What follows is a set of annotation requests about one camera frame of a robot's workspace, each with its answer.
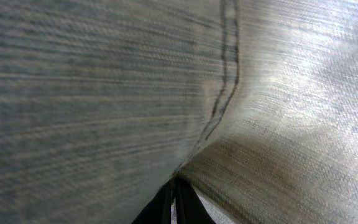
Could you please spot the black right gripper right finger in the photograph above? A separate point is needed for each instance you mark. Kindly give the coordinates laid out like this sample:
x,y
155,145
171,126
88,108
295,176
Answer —
x,y
189,208

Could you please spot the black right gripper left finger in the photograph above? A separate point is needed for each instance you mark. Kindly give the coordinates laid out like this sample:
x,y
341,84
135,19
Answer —
x,y
159,209

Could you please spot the light blue denim shorts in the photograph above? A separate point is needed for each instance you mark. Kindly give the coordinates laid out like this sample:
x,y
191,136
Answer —
x,y
254,103

